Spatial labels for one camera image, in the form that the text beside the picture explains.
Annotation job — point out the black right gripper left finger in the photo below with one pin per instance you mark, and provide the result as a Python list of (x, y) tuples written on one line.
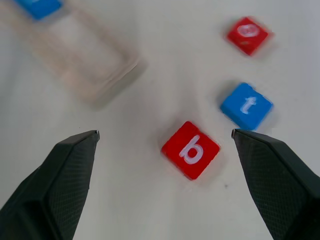
[(50, 190)]

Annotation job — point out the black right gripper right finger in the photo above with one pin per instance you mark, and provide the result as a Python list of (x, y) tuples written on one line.
[(275, 185)]

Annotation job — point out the blue letter t block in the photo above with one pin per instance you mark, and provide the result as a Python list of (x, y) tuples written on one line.
[(247, 106)]

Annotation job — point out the red letter b block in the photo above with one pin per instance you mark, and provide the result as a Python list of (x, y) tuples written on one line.
[(191, 150)]

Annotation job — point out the wooden tray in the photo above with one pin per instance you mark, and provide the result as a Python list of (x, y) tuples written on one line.
[(75, 55)]

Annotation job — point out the red letter o block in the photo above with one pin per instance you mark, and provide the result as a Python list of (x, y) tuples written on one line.
[(248, 35)]

